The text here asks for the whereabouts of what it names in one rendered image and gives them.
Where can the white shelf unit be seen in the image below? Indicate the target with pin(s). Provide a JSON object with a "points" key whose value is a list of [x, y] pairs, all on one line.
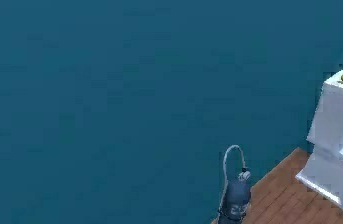
{"points": [[335, 133]]}

